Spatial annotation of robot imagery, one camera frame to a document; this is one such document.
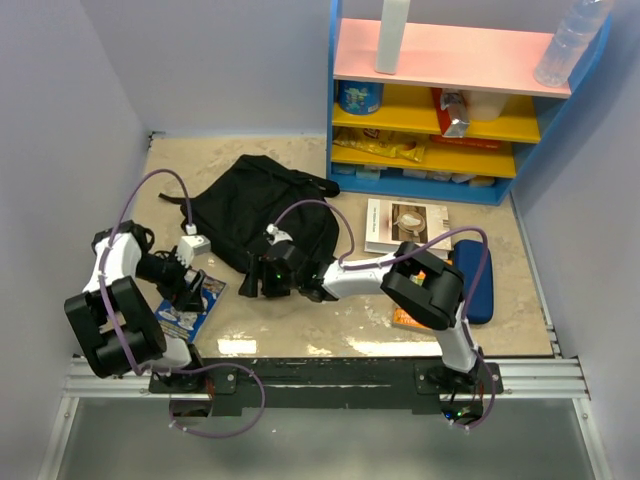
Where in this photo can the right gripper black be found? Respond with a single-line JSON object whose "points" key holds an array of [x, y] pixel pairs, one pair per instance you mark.
{"points": [[249, 288]]}

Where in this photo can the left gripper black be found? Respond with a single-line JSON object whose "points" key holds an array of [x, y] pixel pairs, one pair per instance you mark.
{"points": [[187, 298]]}

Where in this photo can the blue cartoon book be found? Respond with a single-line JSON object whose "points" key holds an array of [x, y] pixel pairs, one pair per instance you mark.
{"points": [[185, 314]]}

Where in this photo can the black student backpack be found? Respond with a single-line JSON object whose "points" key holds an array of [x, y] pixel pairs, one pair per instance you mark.
{"points": [[235, 210]]}

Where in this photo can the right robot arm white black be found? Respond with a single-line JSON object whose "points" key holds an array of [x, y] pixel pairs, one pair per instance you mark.
{"points": [[427, 288]]}

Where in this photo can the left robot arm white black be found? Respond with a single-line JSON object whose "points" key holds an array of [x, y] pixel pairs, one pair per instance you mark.
{"points": [[114, 325]]}

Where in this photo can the yellow chips bag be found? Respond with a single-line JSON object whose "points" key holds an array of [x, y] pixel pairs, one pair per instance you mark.
{"points": [[385, 143]]}

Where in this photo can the white coffee cover book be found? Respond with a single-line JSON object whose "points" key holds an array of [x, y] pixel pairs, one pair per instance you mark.
{"points": [[391, 222]]}

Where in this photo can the orange treehouse book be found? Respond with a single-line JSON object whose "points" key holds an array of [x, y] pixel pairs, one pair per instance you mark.
{"points": [[401, 319]]}

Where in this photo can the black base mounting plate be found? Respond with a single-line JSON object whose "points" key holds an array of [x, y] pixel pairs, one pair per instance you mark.
{"points": [[421, 385]]}

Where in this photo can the blue round tin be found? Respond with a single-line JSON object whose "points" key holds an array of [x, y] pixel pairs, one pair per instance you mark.
{"points": [[359, 98]]}

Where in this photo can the red flat packet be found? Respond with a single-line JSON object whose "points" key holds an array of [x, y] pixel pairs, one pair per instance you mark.
{"points": [[474, 143]]}

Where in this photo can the colourful wooden shelf unit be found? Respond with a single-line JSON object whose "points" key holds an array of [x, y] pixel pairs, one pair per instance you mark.
{"points": [[453, 57]]}

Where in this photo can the white plastic tub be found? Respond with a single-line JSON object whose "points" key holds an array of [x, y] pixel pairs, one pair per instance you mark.
{"points": [[484, 106]]}

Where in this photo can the white tall bottle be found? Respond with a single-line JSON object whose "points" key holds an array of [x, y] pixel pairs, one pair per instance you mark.
{"points": [[391, 32]]}

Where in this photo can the clear plastic water bottle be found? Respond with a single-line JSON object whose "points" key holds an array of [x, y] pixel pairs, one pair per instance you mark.
{"points": [[575, 32]]}

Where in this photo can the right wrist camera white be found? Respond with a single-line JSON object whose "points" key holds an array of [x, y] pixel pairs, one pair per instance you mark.
{"points": [[275, 235]]}

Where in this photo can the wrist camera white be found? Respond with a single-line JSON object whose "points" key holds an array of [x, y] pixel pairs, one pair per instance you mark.
{"points": [[191, 245], [275, 235]]}

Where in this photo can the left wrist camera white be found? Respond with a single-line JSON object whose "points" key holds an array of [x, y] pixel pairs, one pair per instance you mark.
{"points": [[191, 245]]}

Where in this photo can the aluminium rail frame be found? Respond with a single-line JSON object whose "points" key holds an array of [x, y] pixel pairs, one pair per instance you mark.
{"points": [[524, 378]]}

